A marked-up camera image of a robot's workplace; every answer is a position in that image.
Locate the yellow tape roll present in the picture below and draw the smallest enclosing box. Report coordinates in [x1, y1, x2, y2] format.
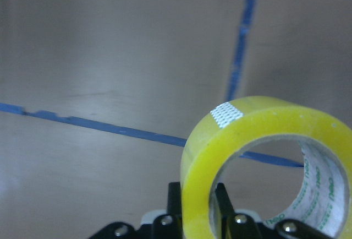
[180, 96, 351, 238]

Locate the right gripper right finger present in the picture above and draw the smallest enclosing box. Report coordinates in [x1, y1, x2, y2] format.
[215, 183, 262, 239]

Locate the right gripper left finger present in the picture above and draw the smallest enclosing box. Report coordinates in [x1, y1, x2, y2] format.
[152, 182, 183, 239]

